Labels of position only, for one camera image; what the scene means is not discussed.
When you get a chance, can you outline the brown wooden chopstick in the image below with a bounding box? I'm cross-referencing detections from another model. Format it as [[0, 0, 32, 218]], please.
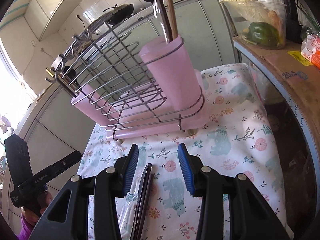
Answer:
[[167, 0, 178, 41], [164, 0, 175, 42]]

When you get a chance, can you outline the dark chopstick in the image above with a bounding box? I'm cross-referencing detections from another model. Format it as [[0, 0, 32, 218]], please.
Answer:
[[130, 163, 152, 240], [136, 166, 154, 240]]

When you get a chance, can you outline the green pepper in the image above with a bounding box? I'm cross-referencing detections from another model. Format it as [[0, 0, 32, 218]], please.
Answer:
[[249, 22, 281, 47]]

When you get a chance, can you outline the napa cabbage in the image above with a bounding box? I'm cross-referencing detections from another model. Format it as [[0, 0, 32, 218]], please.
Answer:
[[222, 0, 270, 23]]

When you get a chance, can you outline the person's left forearm purple sleeve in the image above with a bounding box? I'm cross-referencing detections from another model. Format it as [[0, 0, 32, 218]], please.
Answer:
[[18, 212, 39, 240]]

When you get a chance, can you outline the metal wire utensil rack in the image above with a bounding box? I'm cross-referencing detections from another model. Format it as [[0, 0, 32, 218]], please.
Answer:
[[46, 15, 206, 141]]

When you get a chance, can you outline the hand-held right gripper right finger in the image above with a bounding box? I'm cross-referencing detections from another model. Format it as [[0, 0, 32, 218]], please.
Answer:
[[177, 142, 294, 240]]

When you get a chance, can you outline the carrot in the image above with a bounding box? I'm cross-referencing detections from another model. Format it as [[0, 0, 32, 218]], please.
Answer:
[[268, 10, 285, 36]]

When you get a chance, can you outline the orange snack packet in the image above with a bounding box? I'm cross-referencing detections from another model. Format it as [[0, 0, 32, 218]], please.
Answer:
[[301, 34, 320, 70]]

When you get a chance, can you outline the clear vegetable container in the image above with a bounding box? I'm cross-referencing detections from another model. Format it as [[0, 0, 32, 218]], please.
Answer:
[[221, 0, 288, 50]]

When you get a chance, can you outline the black blender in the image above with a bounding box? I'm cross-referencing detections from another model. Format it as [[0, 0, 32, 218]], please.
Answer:
[[265, 0, 305, 43]]

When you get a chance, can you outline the black utensil with gold end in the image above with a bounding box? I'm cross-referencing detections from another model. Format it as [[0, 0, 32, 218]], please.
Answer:
[[151, 0, 170, 42]]

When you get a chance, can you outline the pink plastic drip tray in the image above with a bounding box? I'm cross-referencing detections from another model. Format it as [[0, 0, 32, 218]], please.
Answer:
[[105, 77, 208, 140]]

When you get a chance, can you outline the pink plastic utensil cup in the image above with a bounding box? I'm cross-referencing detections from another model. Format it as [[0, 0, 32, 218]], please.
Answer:
[[71, 84, 121, 128], [139, 36, 204, 117]]

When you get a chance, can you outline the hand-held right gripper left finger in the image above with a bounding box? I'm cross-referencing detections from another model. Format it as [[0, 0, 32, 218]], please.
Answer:
[[29, 144, 139, 240]]

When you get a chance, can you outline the floral printed cloth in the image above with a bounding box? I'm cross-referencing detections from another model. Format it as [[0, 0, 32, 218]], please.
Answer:
[[76, 63, 287, 240]]

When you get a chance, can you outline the black wok with lid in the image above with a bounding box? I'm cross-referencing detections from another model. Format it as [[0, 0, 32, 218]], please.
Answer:
[[103, 4, 135, 25]]

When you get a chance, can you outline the brown cardboard sheet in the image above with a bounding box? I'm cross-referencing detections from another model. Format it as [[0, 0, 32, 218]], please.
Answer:
[[232, 36, 320, 157]]

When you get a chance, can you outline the person's left hand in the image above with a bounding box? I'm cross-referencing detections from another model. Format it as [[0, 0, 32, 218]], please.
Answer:
[[21, 191, 53, 225]]

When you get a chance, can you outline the pale flower plant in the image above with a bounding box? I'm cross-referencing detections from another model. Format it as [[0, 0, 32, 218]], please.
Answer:
[[0, 112, 15, 137]]

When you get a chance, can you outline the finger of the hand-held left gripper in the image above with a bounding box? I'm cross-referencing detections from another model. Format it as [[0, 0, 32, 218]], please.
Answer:
[[51, 151, 82, 177]]

